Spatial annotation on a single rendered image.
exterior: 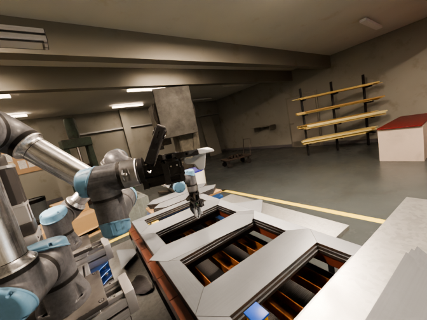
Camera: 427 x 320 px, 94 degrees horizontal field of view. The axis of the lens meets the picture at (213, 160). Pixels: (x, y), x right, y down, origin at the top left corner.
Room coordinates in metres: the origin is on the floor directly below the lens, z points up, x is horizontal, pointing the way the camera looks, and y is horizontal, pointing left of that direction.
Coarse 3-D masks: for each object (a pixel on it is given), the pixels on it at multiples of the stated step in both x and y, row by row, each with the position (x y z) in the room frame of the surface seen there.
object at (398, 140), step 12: (396, 120) 5.13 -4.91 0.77; (408, 120) 4.74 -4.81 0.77; (420, 120) 4.38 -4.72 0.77; (384, 132) 4.36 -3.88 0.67; (396, 132) 4.20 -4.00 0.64; (408, 132) 4.05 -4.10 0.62; (420, 132) 3.91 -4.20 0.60; (384, 144) 4.37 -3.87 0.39; (396, 144) 4.21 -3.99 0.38; (408, 144) 4.06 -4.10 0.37; (420, 144) 3.92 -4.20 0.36; (384, 156) 4.38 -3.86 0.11; (396, 156) 4.22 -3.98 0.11; (408, 156) 4.07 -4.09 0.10; (420, 156) 3.92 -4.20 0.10
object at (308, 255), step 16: (176, 208) 1.81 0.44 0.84; (224, 208) 1.57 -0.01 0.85; (176, 224) 1.45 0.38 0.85; (256, 224) 1.24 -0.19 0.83; (224, 240) 1.13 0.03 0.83; (192, 256) 1.02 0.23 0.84; (304, 256) 0.84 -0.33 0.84; (336, 256) 0.82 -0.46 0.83; (288, 272) 0.77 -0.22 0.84; (176, 288) 0.80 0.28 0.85; (272, 288) 0.71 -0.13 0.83
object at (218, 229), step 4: (216, 224) 1.30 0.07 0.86; (212, 228) 1.26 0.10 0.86; (216, 228) 1.25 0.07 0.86; (220, 228) 1.23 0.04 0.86; (224, 228) 1.22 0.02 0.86; (216, 232) 1.19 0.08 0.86; (220, 232) 1.18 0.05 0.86; (224, 232) 1.17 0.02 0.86; (228, 232) 1.16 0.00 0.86; (220, 236) 1.13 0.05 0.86
